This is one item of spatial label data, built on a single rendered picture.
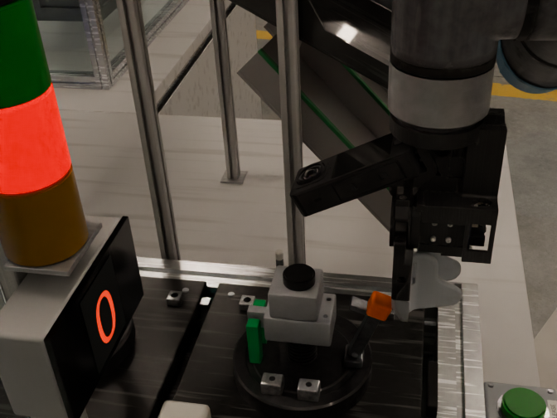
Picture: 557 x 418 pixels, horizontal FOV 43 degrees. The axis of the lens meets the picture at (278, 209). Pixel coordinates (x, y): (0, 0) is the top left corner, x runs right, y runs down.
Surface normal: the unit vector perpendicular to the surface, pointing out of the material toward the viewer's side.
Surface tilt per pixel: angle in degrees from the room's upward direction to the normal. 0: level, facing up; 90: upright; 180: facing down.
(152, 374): 0
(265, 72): 90
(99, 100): 0
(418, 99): 90
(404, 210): 39
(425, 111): 91
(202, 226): 0
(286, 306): 90
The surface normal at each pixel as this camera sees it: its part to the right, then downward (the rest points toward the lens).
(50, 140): 0.89, 0.22
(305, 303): -0.18, 0.56
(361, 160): -0.50, -0.76
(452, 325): -0.05, -0.83
